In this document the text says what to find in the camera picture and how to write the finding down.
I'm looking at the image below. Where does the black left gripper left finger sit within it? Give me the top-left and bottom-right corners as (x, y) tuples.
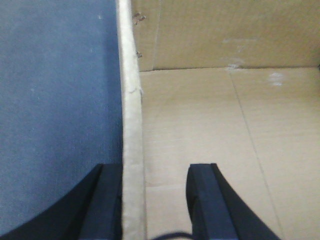
(0, 164), (123, 240)

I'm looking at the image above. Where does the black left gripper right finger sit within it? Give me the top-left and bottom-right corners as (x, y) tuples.
(186, 163), (279, 240)

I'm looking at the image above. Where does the brown cardboard carton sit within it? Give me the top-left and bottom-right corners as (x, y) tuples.
(116, 0), (320, 240)

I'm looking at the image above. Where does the black cable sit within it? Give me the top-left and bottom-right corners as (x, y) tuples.
(148, 231), (196, 240)

